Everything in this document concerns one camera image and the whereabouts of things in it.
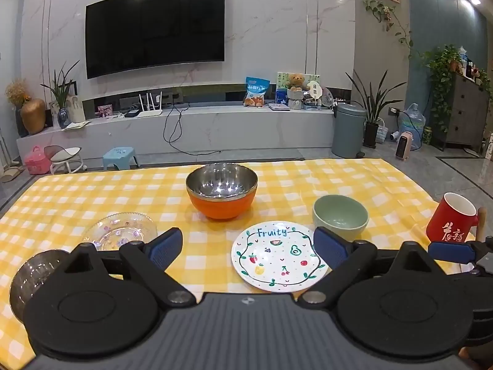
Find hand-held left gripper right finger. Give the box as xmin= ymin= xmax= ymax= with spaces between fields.
xmin=299 ymin=226 xmax=444 ymax=308

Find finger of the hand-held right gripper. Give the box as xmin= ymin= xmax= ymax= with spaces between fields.
xmin=428 ymin=240 xmax=478 ymax=265

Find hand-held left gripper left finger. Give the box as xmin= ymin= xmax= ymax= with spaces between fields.
xmin=45 ymin=227 xmax=196 ymax=308

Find white fruit-print plate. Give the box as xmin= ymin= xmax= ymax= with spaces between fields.
xmin=231 ymin=220 xmax=329 ymax=293

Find red mug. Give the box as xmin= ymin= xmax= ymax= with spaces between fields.
xmin=426 ymin=192 xmax=487 ymax=244

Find green ceramic bowl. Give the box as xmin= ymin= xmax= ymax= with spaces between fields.
xmin=312 ymin=195 xmax=369 ymax=242

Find clear glass flower plate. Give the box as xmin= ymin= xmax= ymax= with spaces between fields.
xmin=82 ymin=212 xmax=158 ymax=253

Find orange steel bowl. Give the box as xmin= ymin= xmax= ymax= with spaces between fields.
xmin=185 ymin=163 xmax=259 ymax=221

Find yellow checked tablecloth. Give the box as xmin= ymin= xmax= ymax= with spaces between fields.
xmin=0 ymin=158 xmax=480 ymax=370

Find light blue plastic stool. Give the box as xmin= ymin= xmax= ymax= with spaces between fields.
xmin=102 ymin=146 xmax=140 ymax=171

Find grey pedal trash can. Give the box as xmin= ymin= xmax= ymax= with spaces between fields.
xmin=332 ymin=102 xmax=368 ymax=159

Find small pink heater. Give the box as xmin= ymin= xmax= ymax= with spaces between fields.
xmin=396 ymin=132 xmax=414 ymax=161

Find long-leaf potted plant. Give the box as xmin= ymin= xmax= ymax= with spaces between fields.
xmin=345 ymin=70 xmax=397 ymax=149

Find white router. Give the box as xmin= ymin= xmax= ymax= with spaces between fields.
xmin=137 ymin=91 xmax=165 ymax=119

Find smoky glass bowl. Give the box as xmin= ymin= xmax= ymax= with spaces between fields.
xmin=9 ymin=250 xmax=71 ymax=323

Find blue water jug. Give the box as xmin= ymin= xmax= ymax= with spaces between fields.
xmin=398 ymin=103 xmax=426 ymax=151

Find white baby rocker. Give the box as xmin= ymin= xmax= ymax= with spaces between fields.
xmin=44 ymin=144 xmax=88 ymax=175

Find grey drawer cabinet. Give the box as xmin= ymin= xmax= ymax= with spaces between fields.
xmin=434 ymin=72 xmax=492 ymax=154

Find pink toy basket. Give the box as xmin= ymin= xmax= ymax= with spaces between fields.
xmin=24 ymin=146 xmax=49 ymax=175

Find white illustrated card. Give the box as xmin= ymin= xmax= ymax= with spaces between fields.
xmin=67 ymin=94 xmax=86 ymax=124

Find green plant in glass vase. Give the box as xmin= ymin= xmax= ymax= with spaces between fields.
xmin=40 ymin=60 xmax=81 ymax=129

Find brown teddy bear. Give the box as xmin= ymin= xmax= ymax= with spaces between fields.
xmin=287 ymin=73 xmax=307 ymax=93

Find green panda picture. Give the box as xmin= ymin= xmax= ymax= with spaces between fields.
xmin=276 ymin=72 xmax=321 ymax=93

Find beige slippers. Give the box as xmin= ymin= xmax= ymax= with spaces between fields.
xmin=0 ymin=165 xmax=26 ymax=183

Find trailing ivy plant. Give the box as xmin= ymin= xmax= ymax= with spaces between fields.
xmin=421 ymin=44 xmax=463 ymax=132

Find blue snack bag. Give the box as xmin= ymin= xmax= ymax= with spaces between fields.
xmin=245 ymin=76 xmax=271 ymax=103

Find gold vase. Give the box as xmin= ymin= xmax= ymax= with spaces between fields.
xmin=20 ymin=98 xmax=47 ymax=135

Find dried flower bunch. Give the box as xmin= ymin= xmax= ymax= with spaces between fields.
xmin=5 ymin=79 xmax=31 ymax=107

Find black power cable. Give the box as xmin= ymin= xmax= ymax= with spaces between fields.
xmin=162 ymin=102 xmax=194 ymax=154

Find black wall television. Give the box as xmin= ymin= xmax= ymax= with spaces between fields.
xmin=85 ymin=0 xmax=226 ymax=80

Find hanging wall vine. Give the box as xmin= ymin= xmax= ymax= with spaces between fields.
xmin=363 ymin=0 xmax=415 ymax=57

